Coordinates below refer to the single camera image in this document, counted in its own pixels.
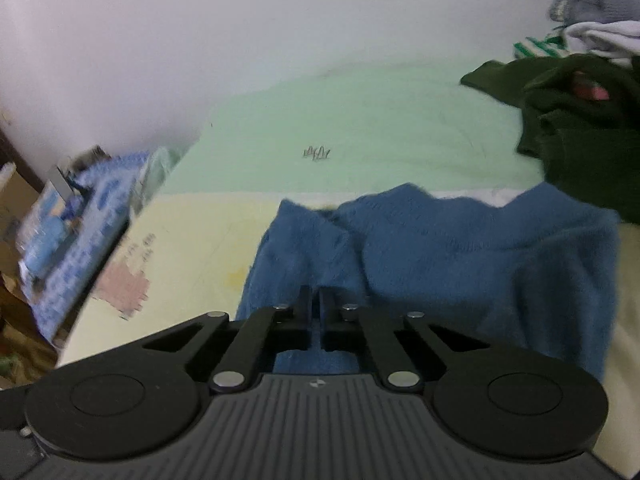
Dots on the light green cloth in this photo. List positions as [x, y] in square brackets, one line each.
[160, 170]

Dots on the dark green garment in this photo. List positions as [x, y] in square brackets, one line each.
[580, 135]

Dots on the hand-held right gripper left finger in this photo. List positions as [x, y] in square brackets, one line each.
[304, 310]

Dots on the blue fleece garment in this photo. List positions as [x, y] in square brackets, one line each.
[450, 260]

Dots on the blue patterned cloth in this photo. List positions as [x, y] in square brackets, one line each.
[85, 240]

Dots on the pastel printed bed sheet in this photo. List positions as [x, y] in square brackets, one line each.
[375, 120]

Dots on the green white striped garment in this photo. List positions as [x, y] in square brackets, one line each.
[537, 47]

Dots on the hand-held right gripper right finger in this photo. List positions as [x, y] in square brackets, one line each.
[327, 312]

